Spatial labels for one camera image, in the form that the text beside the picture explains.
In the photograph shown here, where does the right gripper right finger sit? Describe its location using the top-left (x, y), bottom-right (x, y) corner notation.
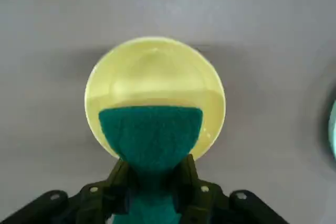
top-left (170, 154), bottom-right (289, 224)

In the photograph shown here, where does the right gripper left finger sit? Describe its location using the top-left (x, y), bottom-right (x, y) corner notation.
top-left (0, 157), bottom-right (139, 224)

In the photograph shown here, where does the small yellow dish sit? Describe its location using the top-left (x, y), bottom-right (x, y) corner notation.
top-left (84, 36), bottom-right (226, 161)

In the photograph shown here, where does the pale green round plate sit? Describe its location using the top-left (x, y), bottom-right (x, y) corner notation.
top-left (328, 98), bottom-right (336, 161)

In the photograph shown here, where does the green and yellow sponge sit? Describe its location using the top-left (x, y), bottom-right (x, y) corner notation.
top-left (98, 105), bottom-right (204, 224)

